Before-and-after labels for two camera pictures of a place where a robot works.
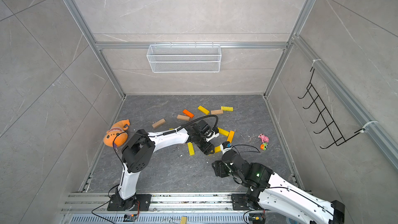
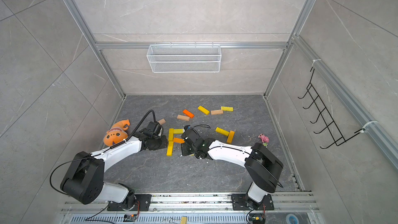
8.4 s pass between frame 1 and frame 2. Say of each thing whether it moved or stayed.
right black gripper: moved
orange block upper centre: stayed
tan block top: stayed
